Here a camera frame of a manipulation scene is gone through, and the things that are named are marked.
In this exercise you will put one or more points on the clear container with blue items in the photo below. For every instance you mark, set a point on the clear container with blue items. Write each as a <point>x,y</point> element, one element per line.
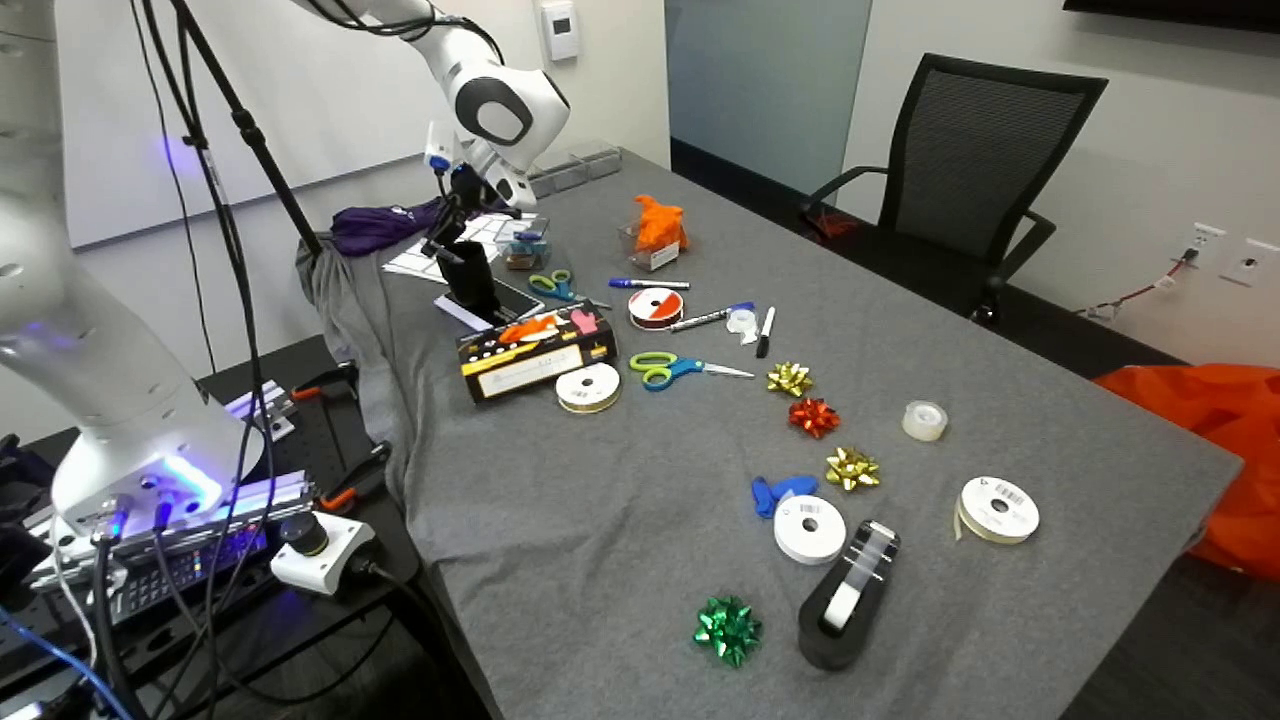
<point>531,250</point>

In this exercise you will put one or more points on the white wall outlet plate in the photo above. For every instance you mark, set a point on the white wall outlet plate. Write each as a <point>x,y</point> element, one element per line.
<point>1200,246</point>
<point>1254,263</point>

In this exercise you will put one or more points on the white label sheets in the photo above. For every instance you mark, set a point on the white label sheets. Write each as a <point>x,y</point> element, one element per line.
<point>404,263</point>

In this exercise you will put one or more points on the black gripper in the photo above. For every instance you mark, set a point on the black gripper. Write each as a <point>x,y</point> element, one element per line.
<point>474,197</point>

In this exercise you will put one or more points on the white power adapter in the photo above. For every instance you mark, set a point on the white power adapter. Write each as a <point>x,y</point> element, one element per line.
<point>322,552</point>

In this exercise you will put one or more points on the orange plastic bag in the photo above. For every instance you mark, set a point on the orange plastic bag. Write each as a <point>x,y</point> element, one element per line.
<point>1221,424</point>

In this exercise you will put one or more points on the blue green scissors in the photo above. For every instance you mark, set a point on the blue green scissors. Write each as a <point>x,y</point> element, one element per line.
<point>657,370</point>
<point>548,284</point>

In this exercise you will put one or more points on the black marker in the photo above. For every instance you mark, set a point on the black marker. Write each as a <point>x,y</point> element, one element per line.
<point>764,333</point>

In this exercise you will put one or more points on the purple cloth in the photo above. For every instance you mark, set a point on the purple cloth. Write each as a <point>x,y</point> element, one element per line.
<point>366,230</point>

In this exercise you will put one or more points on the orange black clamp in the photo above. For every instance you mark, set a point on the orange black clamp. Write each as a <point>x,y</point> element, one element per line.
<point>325,385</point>
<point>355,480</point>

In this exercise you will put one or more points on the clear plastic tray organizer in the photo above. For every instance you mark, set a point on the clear plastic tray organizer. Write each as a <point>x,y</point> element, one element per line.
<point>573,168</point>

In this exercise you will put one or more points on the gold gift bow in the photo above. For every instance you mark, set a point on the gold gift bow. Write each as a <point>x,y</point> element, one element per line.
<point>854,470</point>
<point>788,379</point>

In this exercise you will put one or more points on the red gift bow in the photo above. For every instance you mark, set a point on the red gift bow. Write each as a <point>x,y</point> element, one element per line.
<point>814,416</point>

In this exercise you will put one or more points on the wall whiteboard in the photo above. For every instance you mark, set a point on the wall whiteboard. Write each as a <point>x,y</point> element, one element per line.
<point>105,135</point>

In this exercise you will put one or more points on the black tape dispenser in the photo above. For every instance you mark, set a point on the black tape dispenser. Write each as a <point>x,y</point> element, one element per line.
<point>846,607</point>

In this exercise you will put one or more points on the black box of orange gloves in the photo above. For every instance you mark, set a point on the black box of orange gloves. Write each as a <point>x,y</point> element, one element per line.
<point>534,362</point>

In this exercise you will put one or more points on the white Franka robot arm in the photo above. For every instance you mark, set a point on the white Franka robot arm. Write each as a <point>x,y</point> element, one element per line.
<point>80,333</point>

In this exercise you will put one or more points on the small white plastic item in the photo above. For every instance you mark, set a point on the small white plastic item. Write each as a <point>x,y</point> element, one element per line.
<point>743,321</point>

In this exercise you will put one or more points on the red ribbon spool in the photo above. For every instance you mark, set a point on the red ribbon spool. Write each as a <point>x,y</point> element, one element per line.
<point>653,310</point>

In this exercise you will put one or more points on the silver blue pen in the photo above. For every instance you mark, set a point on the silver blue pen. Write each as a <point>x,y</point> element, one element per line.
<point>699,321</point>

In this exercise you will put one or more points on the grey robot mounting base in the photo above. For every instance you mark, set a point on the grey robot mounting base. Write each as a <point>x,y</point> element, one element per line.
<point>212,513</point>

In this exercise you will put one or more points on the white wall thermostat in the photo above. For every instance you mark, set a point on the white wall thermostat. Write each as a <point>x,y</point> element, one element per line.
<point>563,28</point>

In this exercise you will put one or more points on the clear tape roll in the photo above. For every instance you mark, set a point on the clear tape roll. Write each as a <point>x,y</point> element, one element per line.
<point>927,422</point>

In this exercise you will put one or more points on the black wall television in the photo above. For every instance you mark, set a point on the black wall television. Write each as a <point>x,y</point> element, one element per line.
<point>1172,10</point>

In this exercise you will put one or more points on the black camera tripod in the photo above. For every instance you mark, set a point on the black camera tripod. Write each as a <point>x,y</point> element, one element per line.
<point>272,173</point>

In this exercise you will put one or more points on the black mesh office chair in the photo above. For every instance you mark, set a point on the black mesh office chair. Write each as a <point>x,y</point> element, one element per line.
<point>985,144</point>

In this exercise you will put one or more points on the white ribbon spool gold edge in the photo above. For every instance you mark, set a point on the white ribbon spool gold edge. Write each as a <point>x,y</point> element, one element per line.
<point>997,509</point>

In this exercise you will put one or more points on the black mug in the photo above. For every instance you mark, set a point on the black mug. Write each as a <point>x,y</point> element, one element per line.
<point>469,284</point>

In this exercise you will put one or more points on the green gift bow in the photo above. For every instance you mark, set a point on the green gift bow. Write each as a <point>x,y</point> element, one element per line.
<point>724,630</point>

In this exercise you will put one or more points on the blue marker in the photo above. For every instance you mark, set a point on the blue marker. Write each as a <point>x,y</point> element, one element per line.
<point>646,283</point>

